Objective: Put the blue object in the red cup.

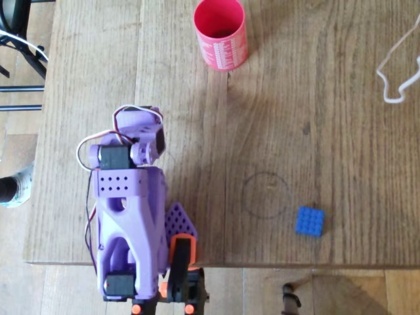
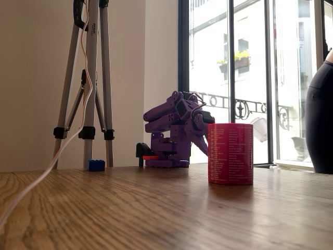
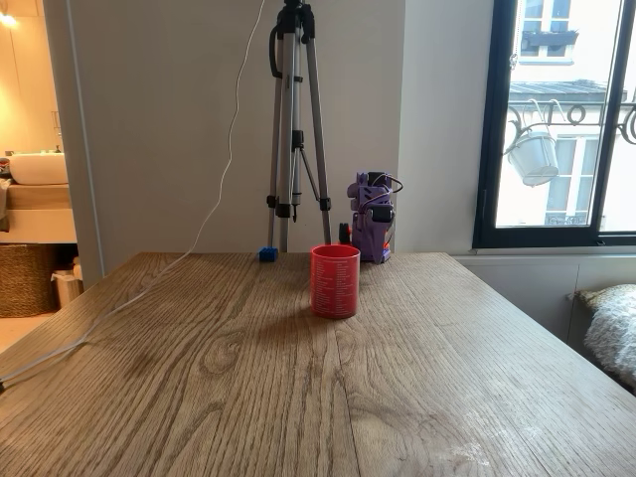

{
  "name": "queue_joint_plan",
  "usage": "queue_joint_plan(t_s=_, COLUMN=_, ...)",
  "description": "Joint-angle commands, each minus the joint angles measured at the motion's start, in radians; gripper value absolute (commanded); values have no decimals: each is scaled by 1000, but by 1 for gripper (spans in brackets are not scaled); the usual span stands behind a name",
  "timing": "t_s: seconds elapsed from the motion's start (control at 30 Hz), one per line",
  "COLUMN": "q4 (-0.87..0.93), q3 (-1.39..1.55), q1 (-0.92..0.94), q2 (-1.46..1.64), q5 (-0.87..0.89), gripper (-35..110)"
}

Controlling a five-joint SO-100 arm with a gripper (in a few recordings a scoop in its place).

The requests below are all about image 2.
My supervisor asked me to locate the dark window frame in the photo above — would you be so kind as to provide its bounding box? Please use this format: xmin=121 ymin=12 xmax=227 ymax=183
xmin=178 ymin=0 xmax=333 ymax=169

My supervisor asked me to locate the silver camera tripod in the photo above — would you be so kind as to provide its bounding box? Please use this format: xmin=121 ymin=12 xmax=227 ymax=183
xmin=53 ymin=0 xmax=116 ymax=169

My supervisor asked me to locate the black orange table clamp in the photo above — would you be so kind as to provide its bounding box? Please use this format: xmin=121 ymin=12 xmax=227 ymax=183
xmin=135 ymin=142 xmax=159 ymax=167

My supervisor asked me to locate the dark window flower box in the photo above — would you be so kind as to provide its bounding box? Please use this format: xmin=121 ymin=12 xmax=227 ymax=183
xmin=216 ymin=50 xmax=252 ymax=74

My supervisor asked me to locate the blue toy brick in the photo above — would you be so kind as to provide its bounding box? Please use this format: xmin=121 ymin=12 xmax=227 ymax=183
xmin=87 ymin=159 xmax=106 ymax=172

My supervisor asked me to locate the white hanging plant pot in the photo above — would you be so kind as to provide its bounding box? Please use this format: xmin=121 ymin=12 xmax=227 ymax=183
xmin=249 ymin=117 xmax=268 ymax=143
xmin=290 ymin=136 xmax=308 ymax=157

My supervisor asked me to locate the red printed cup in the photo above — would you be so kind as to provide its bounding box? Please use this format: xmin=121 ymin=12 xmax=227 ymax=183
xmin=207 ymin=123 xmax=254 ymax=185

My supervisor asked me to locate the person in black clothing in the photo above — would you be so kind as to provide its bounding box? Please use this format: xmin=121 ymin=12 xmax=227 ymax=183
xmin=304 ymin=46 xmax=333 ymax=174

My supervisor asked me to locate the black iron balcony railing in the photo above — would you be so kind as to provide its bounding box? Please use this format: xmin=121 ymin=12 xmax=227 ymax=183
xmin=190 ymin=91 xmax=308 ymax=131

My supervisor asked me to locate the white cable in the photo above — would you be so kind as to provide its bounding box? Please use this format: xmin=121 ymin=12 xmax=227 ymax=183
xmin=0 ymin=0 xmax=94 ymax=230

